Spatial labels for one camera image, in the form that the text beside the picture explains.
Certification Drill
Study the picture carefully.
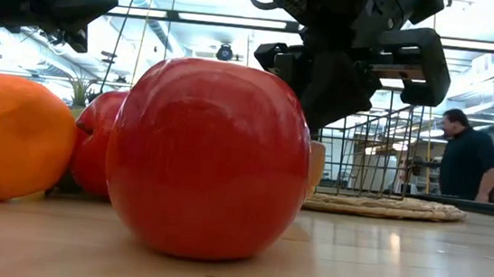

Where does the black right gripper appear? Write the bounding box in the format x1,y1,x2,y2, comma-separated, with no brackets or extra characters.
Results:
246,0,460,146

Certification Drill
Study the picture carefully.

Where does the red apple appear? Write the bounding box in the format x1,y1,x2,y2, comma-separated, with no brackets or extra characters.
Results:
97,50,321,271
66,86,129,199

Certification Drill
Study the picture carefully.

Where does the orange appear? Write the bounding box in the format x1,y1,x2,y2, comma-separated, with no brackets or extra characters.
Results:
0,73,82,211

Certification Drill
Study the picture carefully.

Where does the black overhead beam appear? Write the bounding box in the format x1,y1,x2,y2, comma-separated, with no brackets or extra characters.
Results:
103,3,494,55

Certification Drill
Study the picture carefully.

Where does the person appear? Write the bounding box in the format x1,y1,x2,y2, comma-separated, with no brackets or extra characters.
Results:
434,107,494,204

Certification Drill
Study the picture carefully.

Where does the round woven straw mat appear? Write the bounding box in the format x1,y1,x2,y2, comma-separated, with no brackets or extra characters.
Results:
302,186,468,227

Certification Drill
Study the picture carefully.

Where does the black hanging cable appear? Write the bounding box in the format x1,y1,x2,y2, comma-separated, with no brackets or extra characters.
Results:
99,0,144,97

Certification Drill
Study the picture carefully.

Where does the thin yellow cord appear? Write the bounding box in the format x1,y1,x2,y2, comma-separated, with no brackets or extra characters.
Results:
129,0,157,90

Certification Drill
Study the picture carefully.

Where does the brass wire basket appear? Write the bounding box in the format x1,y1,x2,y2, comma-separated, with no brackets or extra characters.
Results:
312,84,428,204

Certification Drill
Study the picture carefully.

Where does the black overhead camera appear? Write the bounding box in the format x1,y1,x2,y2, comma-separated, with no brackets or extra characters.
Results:
215,42,236,63

